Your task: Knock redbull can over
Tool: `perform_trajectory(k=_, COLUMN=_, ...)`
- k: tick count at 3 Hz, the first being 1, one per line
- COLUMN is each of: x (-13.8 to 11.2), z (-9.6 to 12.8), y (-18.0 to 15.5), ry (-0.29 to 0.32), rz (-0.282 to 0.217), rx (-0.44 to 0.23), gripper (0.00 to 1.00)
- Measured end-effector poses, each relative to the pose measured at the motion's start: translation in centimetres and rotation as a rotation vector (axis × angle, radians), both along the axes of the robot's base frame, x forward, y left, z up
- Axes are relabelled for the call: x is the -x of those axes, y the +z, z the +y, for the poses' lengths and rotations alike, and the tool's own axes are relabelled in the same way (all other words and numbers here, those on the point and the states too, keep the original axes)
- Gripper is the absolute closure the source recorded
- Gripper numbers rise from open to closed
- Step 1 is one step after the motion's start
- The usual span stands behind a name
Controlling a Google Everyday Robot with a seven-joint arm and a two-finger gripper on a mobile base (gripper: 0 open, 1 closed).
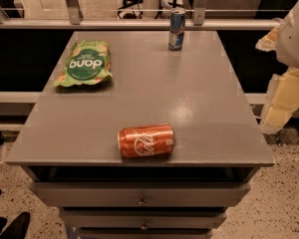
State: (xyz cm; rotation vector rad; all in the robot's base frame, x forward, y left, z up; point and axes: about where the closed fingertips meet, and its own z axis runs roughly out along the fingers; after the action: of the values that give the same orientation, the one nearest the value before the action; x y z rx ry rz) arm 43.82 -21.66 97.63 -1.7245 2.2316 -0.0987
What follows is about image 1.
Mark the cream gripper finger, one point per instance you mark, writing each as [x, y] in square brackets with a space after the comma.
[282, 101]
[268, 42]

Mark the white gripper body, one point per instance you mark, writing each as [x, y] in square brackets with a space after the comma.
[295, 40]

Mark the blue silver redbull can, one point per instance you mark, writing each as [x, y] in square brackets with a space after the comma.
[176, 28]

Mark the orange soda can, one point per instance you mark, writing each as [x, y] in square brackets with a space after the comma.
[144, 141]

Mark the metal railing bar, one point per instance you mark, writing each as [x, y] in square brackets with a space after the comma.
[158, 25]

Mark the green dang chips bag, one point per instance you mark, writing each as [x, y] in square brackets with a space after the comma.
[88, 64]

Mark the metal drawer knob upper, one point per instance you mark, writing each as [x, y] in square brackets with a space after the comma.
[141, 202]

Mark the metal drawer knob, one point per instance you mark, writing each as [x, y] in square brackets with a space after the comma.
[144, 226]
[141, 202]

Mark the metal drawer knob lower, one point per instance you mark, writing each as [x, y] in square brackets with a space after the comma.
[144, 226]

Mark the grey drawer cabinet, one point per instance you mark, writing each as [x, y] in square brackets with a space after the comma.
[69, 143]

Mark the black shoe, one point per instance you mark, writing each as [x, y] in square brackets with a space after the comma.
[18, 228]

